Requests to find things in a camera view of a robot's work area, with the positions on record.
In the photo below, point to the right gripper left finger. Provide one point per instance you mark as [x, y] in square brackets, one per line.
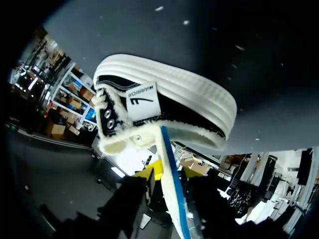
[132, 196]

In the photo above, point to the blue and black insole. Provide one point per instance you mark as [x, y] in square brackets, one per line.
[172, 179]

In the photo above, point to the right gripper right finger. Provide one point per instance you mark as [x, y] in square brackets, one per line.
[211, 199]

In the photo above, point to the black shoe with white sole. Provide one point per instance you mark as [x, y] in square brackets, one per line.
[174, 99]

